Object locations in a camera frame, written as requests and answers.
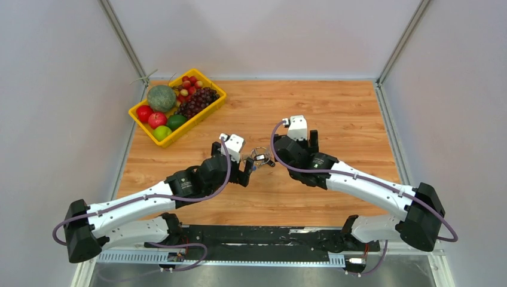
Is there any silver keyring with keys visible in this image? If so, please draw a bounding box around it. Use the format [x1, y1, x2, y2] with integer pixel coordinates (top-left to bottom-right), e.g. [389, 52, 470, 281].
[249, 146, 276, 168]

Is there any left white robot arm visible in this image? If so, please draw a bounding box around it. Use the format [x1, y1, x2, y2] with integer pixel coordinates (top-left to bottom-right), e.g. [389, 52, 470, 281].
[53, 134, 253, 263]

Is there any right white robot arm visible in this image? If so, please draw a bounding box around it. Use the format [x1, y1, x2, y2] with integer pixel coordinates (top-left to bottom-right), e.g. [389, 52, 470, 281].
[270, 132, 449, 252]

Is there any dark green avocado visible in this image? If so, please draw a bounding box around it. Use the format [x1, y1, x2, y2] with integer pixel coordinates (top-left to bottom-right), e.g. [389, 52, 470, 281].
[166, 114, 187, 132]

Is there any light green apple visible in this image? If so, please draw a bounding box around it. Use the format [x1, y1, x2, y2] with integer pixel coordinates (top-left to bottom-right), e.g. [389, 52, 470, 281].
[153, 125, 172, 142]

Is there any dark purple grape bunch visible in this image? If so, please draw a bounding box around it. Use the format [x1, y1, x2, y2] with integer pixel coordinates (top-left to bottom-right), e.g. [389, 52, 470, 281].
[173, 87, 219, 120]

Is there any red-pink apple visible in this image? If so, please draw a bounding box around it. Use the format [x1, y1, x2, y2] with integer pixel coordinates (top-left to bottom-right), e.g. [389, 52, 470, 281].
[148, 112, 167, 129]

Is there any green melon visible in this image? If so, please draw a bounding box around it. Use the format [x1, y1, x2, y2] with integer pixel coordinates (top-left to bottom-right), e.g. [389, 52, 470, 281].
[147, 85, 176, 112]

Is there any red apple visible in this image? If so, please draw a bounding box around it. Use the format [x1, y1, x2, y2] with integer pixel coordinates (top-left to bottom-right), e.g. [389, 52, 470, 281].
[136, 105, 154, 123]

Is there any yellow plastic tray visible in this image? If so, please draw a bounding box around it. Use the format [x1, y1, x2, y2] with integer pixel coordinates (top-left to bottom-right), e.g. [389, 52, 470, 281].
[129, 69, 227, 148]

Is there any white zip tie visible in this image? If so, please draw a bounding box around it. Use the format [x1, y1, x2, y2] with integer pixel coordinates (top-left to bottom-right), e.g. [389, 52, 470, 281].
[129, 69, 158, 85]

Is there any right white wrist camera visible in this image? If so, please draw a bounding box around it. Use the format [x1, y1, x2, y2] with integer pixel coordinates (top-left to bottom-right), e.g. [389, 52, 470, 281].
[282, 115, 309, 141]

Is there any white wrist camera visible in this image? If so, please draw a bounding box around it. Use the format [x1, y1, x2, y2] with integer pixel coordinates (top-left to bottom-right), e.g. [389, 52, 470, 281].
[219, 133, 245, 163]
[282, 115, 309, 141]

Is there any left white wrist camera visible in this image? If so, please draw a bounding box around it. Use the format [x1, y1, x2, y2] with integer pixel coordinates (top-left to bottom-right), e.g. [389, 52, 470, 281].
[219, 133, 245, 163]

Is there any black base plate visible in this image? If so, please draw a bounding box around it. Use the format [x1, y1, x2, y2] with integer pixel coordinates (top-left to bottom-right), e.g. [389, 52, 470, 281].
[144, 224, 381, 264]

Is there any white slotted cable duct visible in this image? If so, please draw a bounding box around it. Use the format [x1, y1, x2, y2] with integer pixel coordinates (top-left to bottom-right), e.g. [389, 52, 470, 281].
[96, 249, 346, 268]

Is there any right aluminium frame post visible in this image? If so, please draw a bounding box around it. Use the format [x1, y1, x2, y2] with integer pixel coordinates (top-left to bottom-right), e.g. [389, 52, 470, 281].
[376, 0, 432, 86]

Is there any aluminium frame post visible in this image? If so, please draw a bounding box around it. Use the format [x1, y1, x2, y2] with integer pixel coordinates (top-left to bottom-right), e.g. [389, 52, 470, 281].
[376, 0, 432, 86]
[98, 0, 149, 86]

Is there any left aluminium frame post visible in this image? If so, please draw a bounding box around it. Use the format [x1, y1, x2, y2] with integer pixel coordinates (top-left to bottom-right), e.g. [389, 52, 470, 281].
[98, 0, 149, 86]

